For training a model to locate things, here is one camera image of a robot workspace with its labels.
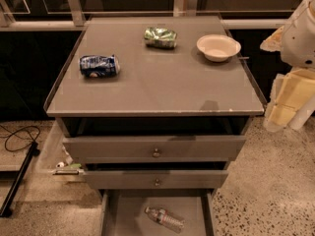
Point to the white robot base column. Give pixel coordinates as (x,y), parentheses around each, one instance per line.
(303,114)

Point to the crushed blue soda can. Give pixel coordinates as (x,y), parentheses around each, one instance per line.
(96,66)

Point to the clear plastic bin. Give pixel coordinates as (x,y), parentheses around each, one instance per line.
(54,160)

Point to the white paper bowl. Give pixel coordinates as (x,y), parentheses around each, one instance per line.
(218,48)

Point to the clear plastic water bottle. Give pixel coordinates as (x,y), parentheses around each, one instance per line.
(165,218)

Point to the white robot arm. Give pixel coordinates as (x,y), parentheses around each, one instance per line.
(298,40)

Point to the grey bottom drawer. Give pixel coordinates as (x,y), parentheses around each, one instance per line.
(123,212)

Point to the metal window railing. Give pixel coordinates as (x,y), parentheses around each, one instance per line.
(36,15)

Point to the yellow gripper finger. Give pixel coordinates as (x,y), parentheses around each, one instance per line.
(273,42)
(289,93)

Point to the grey drawer cabinet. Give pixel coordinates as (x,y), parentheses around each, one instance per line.
(158,91)

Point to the grey top drawer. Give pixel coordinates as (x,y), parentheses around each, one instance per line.
(136,149)

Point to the grey middle drawer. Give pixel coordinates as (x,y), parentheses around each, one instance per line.
(156,179)

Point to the black floor rail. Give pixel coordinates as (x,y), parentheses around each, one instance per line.
(18,176)

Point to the crushed green soda can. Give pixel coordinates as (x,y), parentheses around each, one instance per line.
(160,37)

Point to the grey drawer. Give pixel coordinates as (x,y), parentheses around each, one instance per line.
(156,179)
(123,212)
(136,149)

